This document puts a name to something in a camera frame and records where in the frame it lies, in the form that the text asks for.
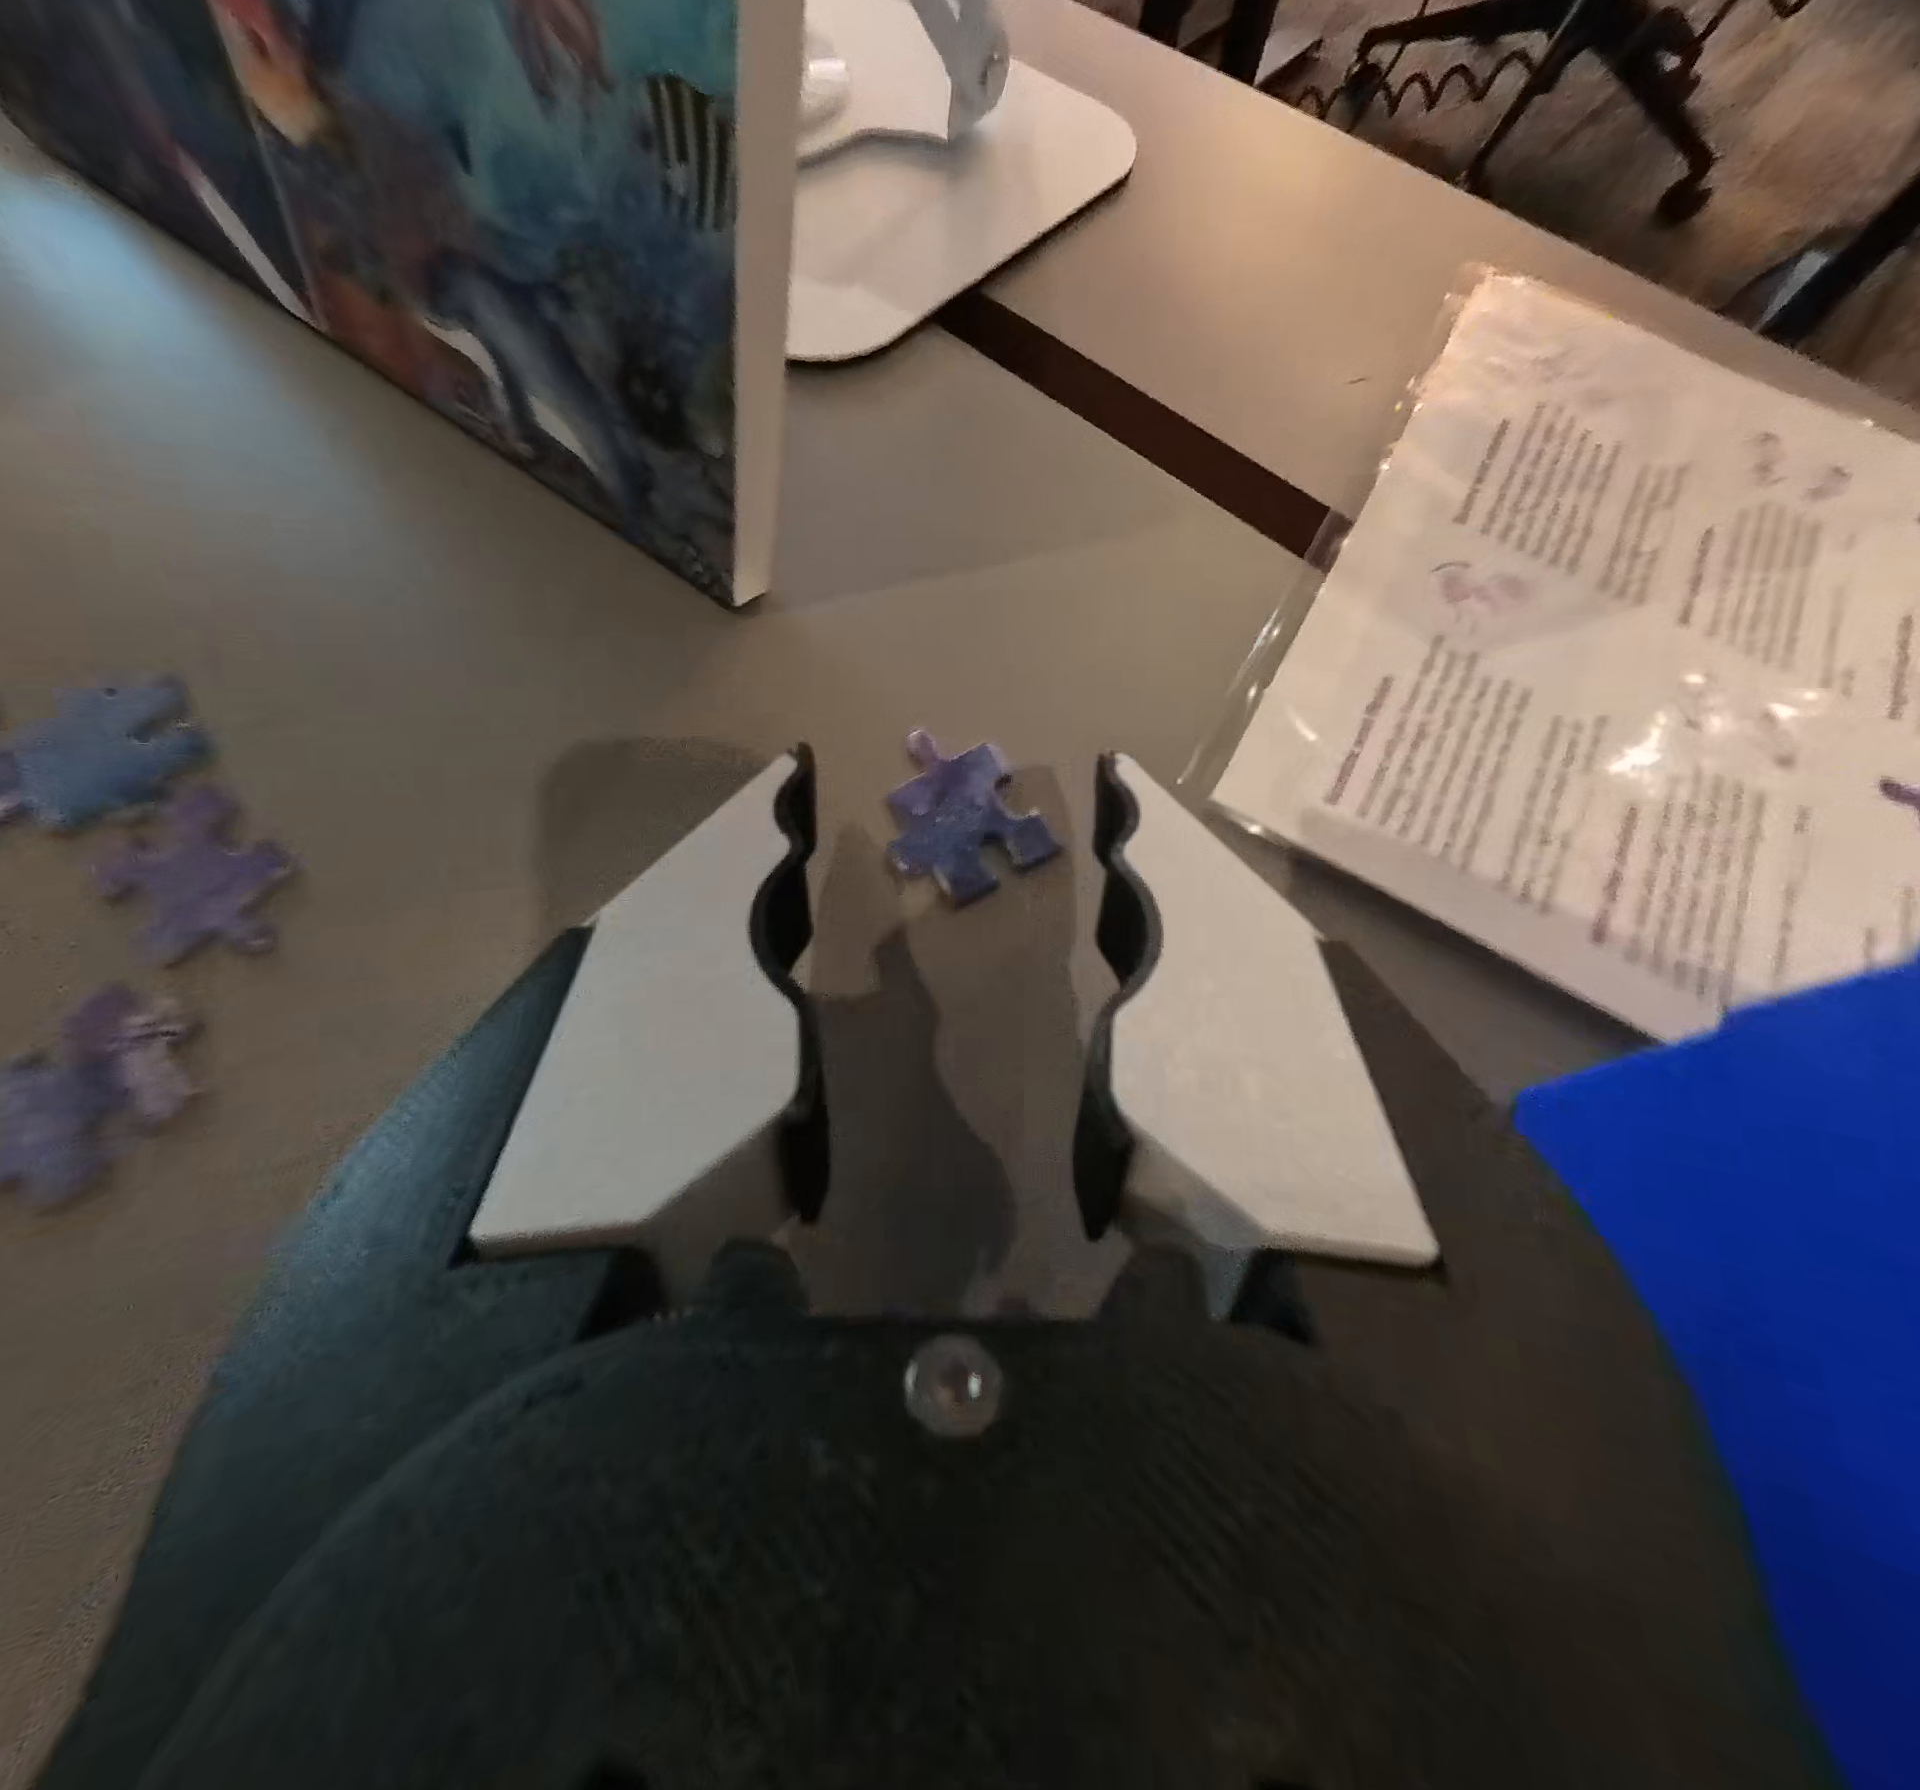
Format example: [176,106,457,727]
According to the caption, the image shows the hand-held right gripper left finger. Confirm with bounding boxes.
[469,742,830,1260]

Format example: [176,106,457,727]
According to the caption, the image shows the blue jigsaw puzzle piece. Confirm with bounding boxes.
[0,674,212,830]

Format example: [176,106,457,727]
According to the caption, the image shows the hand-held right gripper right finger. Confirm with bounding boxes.
[1072,752,1442,1265]

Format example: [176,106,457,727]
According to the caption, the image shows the illustrated puzzle box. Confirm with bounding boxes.
[0,0,812,610]

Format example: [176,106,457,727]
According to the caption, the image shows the white monitor stand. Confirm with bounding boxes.
[788,0,1137,364]

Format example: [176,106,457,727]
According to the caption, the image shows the printed sheet in plastic sleeve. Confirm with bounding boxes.
[1186,264,1920,1046]

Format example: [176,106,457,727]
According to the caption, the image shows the blue plastic bin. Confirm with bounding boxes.
[1511,943,1920,1790]

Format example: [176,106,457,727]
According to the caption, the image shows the black office chair base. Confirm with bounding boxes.
[1357,0,1772,224]

